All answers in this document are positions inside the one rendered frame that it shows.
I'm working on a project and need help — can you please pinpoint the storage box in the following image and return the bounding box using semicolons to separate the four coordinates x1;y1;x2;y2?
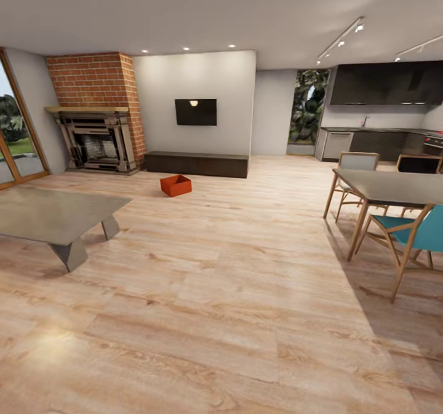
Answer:
161;174;193;197

